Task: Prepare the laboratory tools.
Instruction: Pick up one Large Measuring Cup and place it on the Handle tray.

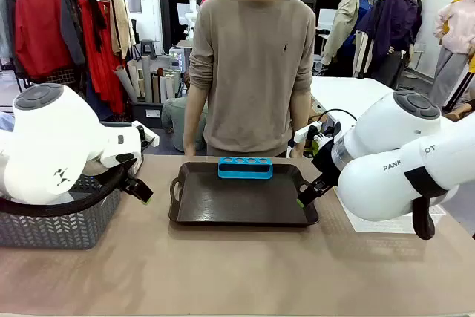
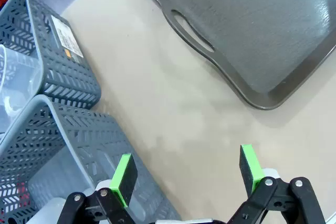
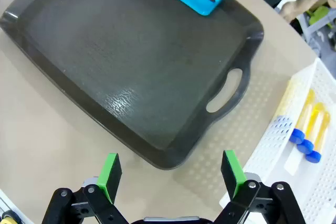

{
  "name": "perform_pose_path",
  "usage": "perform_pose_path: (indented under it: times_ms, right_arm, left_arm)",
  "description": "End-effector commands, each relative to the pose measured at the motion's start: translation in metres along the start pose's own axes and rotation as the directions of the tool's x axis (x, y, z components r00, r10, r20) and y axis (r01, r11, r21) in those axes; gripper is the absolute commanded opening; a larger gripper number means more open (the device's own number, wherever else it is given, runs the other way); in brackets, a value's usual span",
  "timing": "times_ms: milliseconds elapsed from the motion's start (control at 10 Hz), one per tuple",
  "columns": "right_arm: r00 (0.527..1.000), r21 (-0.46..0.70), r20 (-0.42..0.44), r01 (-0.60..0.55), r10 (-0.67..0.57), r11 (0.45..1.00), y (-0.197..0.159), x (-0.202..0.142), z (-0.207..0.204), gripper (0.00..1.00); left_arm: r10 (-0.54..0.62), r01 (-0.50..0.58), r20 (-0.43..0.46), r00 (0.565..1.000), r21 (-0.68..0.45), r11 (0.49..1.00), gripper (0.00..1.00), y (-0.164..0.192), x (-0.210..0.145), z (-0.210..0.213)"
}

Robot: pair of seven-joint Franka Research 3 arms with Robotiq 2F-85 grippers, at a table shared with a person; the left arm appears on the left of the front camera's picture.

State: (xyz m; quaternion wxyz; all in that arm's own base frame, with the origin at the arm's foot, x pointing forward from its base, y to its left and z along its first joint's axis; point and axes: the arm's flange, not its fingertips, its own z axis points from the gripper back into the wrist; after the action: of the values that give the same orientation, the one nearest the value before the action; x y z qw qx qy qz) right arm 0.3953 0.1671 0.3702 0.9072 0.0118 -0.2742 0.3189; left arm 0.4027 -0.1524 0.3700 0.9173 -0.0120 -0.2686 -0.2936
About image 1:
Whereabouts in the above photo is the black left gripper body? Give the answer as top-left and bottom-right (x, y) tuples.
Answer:
(123, 157), (145, 192)

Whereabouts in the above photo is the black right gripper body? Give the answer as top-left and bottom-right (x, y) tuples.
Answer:
(310, 134), (343, 186)

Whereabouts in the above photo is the person's left forearm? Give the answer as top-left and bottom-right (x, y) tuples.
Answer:
(291, 92), (313, 149)

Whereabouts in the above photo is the person's right forearm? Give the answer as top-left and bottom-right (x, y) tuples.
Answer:
(183, 88), (209, 149)

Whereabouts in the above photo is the black box of paper rolls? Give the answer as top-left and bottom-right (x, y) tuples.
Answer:
(129, 100), (165, 129)

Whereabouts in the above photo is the dark brown serving tray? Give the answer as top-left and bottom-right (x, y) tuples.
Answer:
(168, 162), (320, 228)

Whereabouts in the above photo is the blue test tube rack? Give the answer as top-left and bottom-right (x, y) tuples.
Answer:
(217, 157), (274, 180)

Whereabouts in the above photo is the white folding table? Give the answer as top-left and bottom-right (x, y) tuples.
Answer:
(310, 76), (396, 127)

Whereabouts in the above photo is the seated person in grey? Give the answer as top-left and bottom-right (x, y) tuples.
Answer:
(160, 96), (209, 154)

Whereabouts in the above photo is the large grey plastic basket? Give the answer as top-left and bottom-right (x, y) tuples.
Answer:
(0, 174), (123, 251)

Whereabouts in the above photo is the red dress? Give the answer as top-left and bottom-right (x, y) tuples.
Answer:
(76, 0), (126, 114)

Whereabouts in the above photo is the person's beige sweater torso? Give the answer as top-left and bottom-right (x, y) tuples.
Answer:
(188, 0), (316, 158)

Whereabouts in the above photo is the mannequin with beige coat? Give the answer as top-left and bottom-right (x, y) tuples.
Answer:
(321, 0), (373, 77)

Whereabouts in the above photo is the beige hanging garment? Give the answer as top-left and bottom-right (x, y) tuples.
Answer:
(108, 0), (137, 60)

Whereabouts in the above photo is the grey hanging garment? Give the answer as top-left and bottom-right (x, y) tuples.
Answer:
(60, 0), (87, 66)

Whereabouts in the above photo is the red jacket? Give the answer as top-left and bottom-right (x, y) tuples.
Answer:
(14, 0), (74, 80)

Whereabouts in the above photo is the mannequin in pink top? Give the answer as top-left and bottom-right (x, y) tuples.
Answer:
(432, 0), (475, 111)

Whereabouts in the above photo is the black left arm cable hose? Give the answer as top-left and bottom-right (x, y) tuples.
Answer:
(0, 163), (130, 218)

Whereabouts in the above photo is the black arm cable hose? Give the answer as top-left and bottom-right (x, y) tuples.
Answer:
(0, 163), (130, 218)
(410, 195), (436, 241)

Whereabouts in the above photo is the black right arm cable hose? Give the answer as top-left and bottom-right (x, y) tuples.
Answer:
(410, 195), (436, 241)

